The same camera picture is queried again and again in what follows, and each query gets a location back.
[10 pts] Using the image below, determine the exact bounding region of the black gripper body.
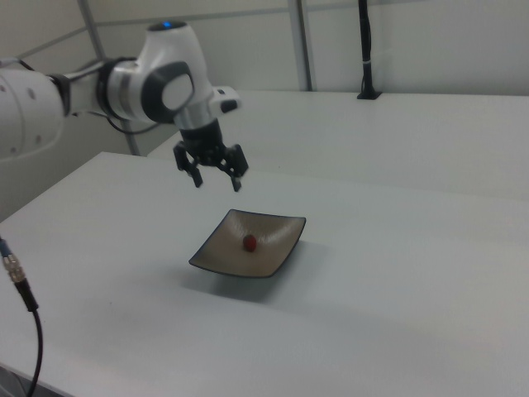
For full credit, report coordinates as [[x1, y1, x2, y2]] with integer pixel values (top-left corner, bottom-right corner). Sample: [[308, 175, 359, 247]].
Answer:
[[179, 118, 228, 166]]

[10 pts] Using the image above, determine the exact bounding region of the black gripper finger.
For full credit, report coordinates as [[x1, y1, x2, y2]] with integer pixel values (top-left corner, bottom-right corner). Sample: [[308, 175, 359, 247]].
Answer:
[[218, 143, 250, 194], [172, 140, 205, 189]]

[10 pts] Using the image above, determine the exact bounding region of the square brown ceramic plate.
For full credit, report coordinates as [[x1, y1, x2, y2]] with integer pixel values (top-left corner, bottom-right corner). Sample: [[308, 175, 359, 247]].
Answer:
[[188, 208, 307, 280]]

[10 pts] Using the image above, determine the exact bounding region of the black pole with base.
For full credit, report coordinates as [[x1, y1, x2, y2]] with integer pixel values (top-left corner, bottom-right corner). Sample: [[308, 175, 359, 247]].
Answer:
[[356, 0, 383, 101]]

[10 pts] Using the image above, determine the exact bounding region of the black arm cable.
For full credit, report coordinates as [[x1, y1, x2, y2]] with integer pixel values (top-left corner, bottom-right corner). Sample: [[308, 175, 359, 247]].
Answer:
[[101, 110, 167, 136]]

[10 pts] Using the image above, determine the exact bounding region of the black cable with metal connector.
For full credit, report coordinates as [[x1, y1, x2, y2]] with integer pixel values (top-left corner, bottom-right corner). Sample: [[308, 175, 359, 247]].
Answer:
[[0, 237, 45, 397]]

